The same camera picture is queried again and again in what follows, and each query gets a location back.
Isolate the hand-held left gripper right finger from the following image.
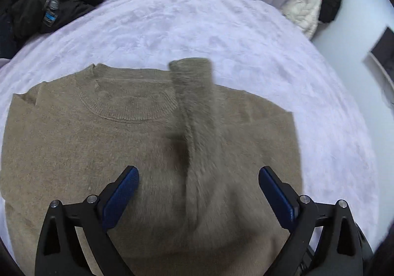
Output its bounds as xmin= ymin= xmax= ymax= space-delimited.
xmin=258 ymin=166 xmax=365 ymax=276

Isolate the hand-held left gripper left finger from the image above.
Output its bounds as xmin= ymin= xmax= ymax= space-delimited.
xmin=35 ymin=166 xmax=140 ymax=276

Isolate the curved monitor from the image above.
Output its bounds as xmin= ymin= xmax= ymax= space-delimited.
xmin=368 ymin=26 xmax=394 ymax=87

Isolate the lavender fleece bed blanket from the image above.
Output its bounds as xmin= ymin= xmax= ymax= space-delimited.
xmin=0 ymin=0 xmax=380 ymax=264

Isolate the brown knit sweater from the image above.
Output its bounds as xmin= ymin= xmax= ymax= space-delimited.
xmin=0 ymin=58 xmax=305 ymax=276

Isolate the cream puffer jacket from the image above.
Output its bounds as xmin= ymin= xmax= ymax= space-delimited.
xmin=281 ymin=0 xmax=324 ymax=40

